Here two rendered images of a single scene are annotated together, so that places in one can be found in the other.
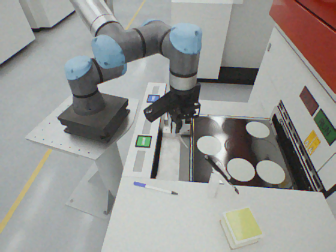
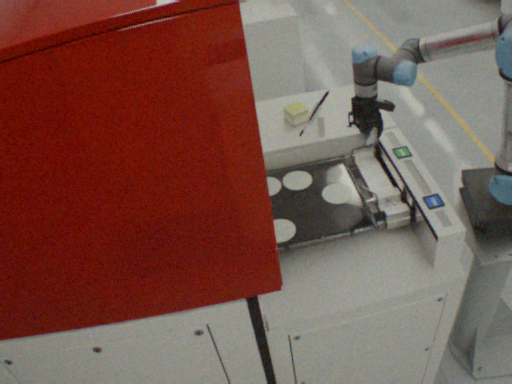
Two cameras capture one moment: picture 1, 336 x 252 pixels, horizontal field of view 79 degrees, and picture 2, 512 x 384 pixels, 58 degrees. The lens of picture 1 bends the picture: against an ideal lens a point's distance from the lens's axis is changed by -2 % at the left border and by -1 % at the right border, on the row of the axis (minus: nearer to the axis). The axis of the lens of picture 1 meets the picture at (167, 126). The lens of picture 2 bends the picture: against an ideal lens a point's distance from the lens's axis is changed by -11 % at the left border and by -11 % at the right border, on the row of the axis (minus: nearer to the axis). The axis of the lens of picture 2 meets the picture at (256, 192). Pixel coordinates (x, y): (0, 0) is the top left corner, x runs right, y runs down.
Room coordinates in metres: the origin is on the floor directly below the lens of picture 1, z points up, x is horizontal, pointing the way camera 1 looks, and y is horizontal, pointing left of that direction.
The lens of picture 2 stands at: (1.72, -0.61, 2.01)
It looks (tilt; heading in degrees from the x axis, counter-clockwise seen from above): 40 degrees down; 171
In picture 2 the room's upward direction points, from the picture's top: 10 degrees counter-clockwise
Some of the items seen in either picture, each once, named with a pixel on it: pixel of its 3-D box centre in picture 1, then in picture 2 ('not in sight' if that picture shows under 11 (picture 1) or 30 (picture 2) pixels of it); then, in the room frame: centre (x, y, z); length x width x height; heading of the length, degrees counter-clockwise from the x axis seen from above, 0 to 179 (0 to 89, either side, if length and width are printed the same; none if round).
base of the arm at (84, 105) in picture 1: (87, 96); not in sight; (0.78, 0.38, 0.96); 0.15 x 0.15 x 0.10
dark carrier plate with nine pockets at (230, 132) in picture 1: (236, 147); (305, 201); (0.53, -0.28, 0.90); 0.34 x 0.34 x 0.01; 85
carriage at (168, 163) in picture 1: (170, 150); (379, 187); (0.54, -0.01, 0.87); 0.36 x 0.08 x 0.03; 175
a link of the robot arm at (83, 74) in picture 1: (82, 74); not in sight; (0.79, 0.37, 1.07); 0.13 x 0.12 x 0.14; 129
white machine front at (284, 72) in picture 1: (290, 96); (240, 229); (0.70, -0.52, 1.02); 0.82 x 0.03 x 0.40; 175
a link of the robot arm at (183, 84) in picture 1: (182, 77); (366, 87); (0.49, -0.04, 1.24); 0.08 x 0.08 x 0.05
